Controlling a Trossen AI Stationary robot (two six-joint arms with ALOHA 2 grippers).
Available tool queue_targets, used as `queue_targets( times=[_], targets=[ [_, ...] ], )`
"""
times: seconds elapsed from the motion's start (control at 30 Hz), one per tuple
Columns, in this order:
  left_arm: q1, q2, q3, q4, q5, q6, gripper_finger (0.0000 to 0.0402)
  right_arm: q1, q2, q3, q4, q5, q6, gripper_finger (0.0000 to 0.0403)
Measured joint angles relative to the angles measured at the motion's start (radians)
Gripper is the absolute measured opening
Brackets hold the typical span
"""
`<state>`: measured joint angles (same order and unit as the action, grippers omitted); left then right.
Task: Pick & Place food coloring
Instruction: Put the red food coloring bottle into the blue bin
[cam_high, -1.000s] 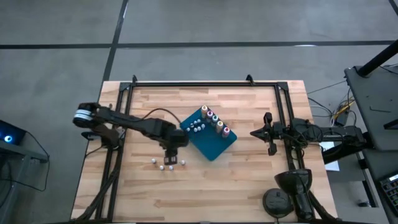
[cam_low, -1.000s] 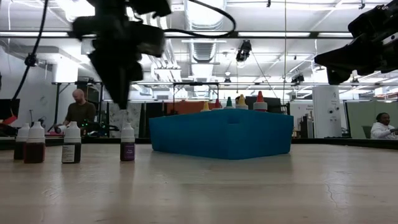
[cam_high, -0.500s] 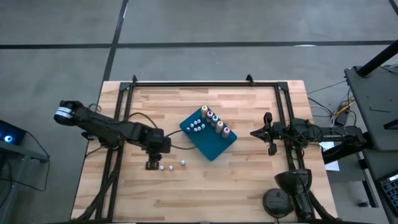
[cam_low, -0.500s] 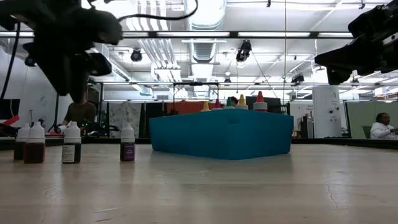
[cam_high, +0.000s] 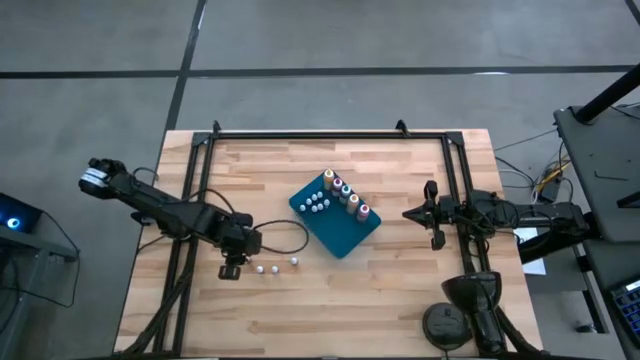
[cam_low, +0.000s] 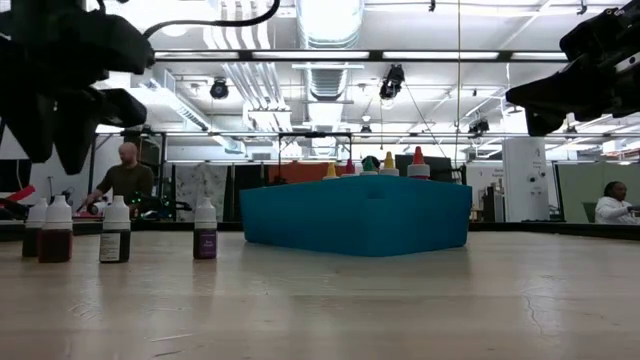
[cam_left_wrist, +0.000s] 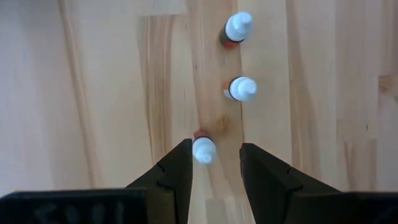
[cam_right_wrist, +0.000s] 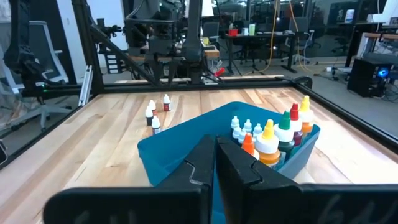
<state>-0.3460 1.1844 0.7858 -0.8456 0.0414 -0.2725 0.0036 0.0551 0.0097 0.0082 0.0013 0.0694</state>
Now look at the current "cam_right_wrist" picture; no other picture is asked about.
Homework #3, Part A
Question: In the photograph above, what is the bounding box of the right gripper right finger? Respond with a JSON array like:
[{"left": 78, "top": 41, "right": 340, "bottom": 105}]
[{"left": 216, "top": 136, "right": 398, "bottom": 224}]

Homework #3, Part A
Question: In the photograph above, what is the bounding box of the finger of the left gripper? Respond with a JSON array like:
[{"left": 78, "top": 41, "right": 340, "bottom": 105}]
[
  {"left": 144, "top": 55, "right": 165, "bottom": 85},
  {"left": 169, "top": 57, "right": 185, "bottom": 85}
]

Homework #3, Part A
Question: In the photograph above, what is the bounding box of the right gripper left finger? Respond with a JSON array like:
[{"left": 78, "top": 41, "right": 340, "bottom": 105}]
[{"left": 43, "top": 134, "right": 217, "bottom": 224}]

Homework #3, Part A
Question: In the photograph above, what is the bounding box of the large yellow dye bottle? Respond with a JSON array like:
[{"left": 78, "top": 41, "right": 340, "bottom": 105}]
[{"left": 254, "top": 119, "right": 280, "bottom": 167}]

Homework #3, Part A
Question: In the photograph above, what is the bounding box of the large orange dye bottle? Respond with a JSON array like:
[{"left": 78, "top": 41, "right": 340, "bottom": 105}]
[{"left": 241, "top": 133, "right": 261, "bottom": 161}]

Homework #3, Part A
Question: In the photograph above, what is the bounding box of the large green dye bottle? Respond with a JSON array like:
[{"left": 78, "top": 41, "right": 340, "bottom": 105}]
[{"left": 273, "top": 110, "right": 295, "bottom": 156}]

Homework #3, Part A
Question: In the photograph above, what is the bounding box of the large amber dye bottle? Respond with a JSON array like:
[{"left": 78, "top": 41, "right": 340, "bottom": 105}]
[{"left": 298, "top": 95, "right": 315, "bottom": 138}]

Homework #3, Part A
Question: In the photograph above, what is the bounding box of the large red dye bottle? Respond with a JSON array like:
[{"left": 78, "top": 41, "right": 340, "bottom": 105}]
[{"left": 289, "top": 103, "right": 305, "bottom": 147}]

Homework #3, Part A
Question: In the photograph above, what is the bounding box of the small dark red dropper bottle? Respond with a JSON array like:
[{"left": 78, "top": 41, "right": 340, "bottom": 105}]
[{"left": 162, "top": 93, "right": 172, "bottom": 112}]

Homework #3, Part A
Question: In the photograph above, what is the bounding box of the small black dropper bottle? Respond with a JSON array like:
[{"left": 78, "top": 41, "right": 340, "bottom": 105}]
[{"left": 145, "top": 106, "right": 154, "bottom": 126}]

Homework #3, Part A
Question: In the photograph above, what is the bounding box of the grey office chair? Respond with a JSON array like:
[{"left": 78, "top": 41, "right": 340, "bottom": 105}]
[{"left": 203, "top": 21, "right": 220, "bottom": 43}]

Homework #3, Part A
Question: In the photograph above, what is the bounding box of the small purple dropper bottle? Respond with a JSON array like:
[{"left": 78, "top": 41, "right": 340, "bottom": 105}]
[{"left": 151, "top": 115, "right": 162, "bottom": 135}]

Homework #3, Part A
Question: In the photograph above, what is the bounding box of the teal plastic bin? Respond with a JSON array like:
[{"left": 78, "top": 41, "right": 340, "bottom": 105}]
[{"left": 137, "top": 101, "right": 321, "bottom": 224}]

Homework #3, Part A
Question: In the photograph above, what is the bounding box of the silver aluminium bar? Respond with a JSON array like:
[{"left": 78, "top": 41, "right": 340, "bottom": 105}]
[{"left": 79, "top": 65, "right": 93, "bottom": 106}]

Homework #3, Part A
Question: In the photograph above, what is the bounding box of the black office desk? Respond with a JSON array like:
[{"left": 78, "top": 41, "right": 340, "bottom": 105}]
[{"left": 223, "top": 30, "right": 296, "bottom": 75}]

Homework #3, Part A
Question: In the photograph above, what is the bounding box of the white office chair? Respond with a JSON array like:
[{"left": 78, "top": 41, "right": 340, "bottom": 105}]
[{"left": 0, "top": 21, "right": 73, "bottom": 131}]

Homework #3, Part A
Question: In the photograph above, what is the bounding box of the black office chair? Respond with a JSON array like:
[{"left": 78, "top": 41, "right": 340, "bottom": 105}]
[{"left": 290, "top": 17, "right": 321, "bottom": 65}]

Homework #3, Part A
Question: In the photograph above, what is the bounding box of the black computer tower blue light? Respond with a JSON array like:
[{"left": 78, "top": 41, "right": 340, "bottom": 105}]
[{"left": 347, "top": 57, "right": 393, "bottom": 98}]

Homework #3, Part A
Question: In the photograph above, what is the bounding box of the black aluminium rig frame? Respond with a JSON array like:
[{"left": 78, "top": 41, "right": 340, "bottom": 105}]
[{"left": 0, "top": 0, "right": 398, "bottom": 170}]

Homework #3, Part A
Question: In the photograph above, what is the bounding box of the orange hanging cable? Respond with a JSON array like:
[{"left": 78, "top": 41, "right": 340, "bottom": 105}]
[{"left": 245, "top": 0, "right": 280, "bottom": 75}]

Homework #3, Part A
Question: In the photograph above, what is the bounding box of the yellow hanging cable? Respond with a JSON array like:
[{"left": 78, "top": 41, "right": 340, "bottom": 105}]
[{"left": 288, "top": 0, "right": 312, "bottom": 73}]

